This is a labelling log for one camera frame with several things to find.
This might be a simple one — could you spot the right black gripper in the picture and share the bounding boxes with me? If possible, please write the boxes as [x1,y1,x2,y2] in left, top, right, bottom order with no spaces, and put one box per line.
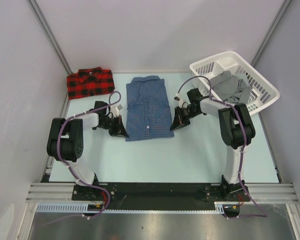
[171,106,201,131]

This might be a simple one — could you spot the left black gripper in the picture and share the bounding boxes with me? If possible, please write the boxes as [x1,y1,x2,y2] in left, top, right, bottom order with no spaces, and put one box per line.
[98,115,129,138]

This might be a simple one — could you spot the blue checked shirt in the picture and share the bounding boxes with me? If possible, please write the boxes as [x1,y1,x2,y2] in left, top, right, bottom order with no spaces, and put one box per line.
[126,75,174,142]

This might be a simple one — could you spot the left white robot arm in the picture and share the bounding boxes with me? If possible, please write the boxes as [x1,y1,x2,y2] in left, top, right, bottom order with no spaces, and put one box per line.
[46,101,129,200]

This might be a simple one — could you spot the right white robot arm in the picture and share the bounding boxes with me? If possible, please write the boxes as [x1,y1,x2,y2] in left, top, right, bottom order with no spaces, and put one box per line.
[170,88,256,203]

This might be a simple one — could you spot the red black plaid shirt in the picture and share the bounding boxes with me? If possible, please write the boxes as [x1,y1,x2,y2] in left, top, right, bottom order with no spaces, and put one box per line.
[66,67,115,100]

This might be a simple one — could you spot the grey shirt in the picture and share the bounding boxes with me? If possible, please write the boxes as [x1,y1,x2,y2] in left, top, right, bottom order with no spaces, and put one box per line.
[210,70,252,104]

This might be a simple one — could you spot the white plastic basket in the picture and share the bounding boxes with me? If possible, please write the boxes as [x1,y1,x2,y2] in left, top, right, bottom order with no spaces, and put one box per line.
[189,51,280,115]

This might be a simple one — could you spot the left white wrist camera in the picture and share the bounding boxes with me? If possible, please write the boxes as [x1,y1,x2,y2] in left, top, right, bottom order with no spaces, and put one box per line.
[108,104,123,119]

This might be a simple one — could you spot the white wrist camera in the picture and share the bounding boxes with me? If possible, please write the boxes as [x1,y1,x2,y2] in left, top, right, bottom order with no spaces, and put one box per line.
[108,104,123,119]
[174,93,189,109]

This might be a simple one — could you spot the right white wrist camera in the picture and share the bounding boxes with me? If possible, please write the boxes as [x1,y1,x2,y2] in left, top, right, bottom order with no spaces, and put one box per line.
[174,93,189,109]

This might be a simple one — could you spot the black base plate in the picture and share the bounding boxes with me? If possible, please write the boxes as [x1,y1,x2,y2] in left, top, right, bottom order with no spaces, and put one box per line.
[71,182,250,211]

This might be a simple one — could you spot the white slotted cable duct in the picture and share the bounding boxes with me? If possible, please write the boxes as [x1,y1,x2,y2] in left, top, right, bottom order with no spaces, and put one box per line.
[36,202,224,214]

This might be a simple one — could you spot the aluminium rail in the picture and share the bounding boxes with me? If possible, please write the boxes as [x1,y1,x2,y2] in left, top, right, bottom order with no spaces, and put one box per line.
[25,182,299,204]

